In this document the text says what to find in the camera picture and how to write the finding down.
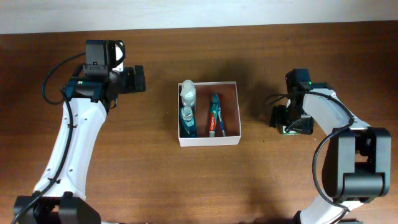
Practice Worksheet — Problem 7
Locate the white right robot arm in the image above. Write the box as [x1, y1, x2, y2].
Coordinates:
[266, 81, 392, 223]

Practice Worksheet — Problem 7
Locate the red green toothpaste tube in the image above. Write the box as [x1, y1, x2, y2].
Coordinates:
[209, 93, 220, 138]

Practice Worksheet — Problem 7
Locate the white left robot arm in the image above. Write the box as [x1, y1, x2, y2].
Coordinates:
[13, 40, 146, 223]

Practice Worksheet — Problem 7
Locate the teal mouthwash bottle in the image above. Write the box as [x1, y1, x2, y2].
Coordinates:
[180, 106, 197, 138]

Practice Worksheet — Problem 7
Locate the green white packet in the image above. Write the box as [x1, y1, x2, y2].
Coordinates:
[280, 126, 299, 136]

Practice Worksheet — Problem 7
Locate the blue white toothbrush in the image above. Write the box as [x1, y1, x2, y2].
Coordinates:
[212, 93, 226, 137]

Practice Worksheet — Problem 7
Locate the clear bottle purple liquid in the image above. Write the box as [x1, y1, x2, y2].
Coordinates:
[180, 80, 197, 113]

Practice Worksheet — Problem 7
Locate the white cardboard box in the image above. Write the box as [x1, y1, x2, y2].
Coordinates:
[177, 82, 241, 147]

